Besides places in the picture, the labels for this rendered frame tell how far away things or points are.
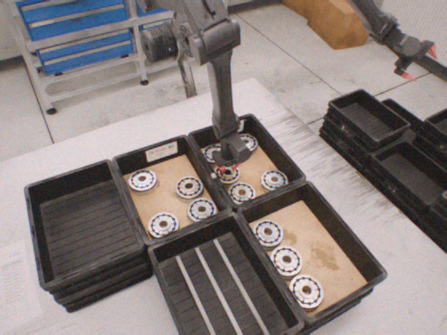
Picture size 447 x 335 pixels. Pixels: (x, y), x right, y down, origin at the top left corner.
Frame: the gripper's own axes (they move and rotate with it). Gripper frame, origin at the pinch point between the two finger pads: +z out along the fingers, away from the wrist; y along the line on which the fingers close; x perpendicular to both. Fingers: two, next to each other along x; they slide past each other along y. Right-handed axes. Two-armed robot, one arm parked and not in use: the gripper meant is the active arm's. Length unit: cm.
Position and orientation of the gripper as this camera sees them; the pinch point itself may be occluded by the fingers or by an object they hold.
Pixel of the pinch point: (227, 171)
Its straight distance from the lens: 127.0
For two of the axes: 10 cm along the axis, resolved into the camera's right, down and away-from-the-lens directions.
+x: -4.8, -6.8, 5.6
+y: 8.8, -3.5, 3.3
